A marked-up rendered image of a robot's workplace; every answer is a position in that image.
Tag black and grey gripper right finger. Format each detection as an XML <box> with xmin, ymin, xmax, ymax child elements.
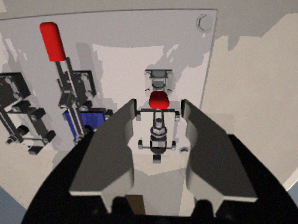
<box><xmin>181</xmin><ymin>99</ymin><xmax>298</xmax><ymax>224</ymax></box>

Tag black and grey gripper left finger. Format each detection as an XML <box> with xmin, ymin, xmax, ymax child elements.
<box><xmin>21</xmin><ymin>98</ymin><xmax>137</xmax><ymax>224</ymax></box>

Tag blue rectangular block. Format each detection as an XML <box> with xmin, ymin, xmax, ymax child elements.
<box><xmin>64</xmin><ymin>108</ymin><xmax>106</xmax><ymax>143</ymax></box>

